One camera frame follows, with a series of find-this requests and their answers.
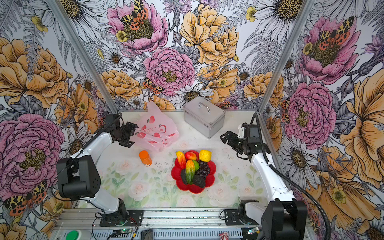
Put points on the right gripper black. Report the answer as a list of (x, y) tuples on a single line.
[(233, 137)]

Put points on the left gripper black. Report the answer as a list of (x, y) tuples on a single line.
[(132, 129)]

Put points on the yellow lemon toy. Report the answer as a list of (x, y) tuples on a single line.
[(205, 156)]

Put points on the pink plastic bag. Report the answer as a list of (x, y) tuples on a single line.
[(156, 131)]

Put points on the red yellow peach toy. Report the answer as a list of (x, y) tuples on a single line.
[(191, 156)]

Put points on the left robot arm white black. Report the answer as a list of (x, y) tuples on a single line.
[(78, 178)]

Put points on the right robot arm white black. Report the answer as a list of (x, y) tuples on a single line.
[(282, 217)]

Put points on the orange plastic bottle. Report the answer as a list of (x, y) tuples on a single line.
[(145, 158)]

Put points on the silver metal case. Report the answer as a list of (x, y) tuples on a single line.
[(204, 116)]

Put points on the dark purple grapes toy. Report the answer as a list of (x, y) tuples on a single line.
[(204, 169)]

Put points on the green lime toy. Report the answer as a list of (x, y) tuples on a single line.
[(197, 165)]

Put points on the dark avocado toy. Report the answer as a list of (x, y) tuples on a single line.
[(199, 181)]

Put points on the red yellow mango toy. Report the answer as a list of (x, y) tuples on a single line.
[(181, 159)]

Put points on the red flower-shaped plate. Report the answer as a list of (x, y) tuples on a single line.
[(179, 175)]

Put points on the green round button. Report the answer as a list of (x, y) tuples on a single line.
[(72, 235)]

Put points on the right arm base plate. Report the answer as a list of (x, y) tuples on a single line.
[(232, 217)]

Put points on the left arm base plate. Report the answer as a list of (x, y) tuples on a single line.
[(133, 218)]

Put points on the aluminium rail frame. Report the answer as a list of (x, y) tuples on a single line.
[(164, 223)]

